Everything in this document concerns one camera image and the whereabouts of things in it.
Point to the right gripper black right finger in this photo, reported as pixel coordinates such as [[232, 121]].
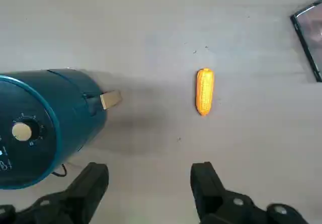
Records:
[[208, 188]]

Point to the yellow corn cob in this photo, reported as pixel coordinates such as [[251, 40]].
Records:
[[205, 91]]

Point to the green air fryer body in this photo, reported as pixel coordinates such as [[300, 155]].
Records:
[[30, 95]]

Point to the black framed glass tray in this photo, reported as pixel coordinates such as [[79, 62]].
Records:
[[310, 32]]

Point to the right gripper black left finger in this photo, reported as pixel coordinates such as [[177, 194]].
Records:
[[83, 183]]

